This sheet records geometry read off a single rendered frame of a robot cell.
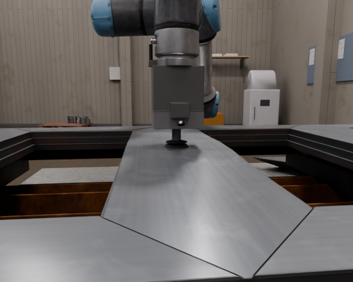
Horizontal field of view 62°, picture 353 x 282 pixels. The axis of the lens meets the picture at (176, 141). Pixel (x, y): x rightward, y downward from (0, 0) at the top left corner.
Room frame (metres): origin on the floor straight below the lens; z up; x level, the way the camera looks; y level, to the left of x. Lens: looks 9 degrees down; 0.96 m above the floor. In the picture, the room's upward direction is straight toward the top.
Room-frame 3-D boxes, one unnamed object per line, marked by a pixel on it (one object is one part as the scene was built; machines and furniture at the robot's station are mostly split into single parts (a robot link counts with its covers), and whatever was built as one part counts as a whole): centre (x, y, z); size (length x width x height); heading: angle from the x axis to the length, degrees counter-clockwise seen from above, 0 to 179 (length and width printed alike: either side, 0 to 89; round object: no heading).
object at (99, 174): (1.04, -0.15, 0.66); 1.30 x 0.20 x 0.03; 96
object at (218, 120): (7.89, -0.66, 0.22); 1.22 x 0.87 x 0.44; 89
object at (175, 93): (0.50, 0.00, 0.96); 0.10 x 0.09 x 0.16; 8
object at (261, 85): (7.16, -2.06, 0.76); 0.77 x 0.68 x 1.52; 179
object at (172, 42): (0.51, 0.00, 1.04); 0.08 x 0.08 x 0.05
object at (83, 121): (7.95, 3.02, 0.17); 1.19 x 0.83 x 0.34; 89
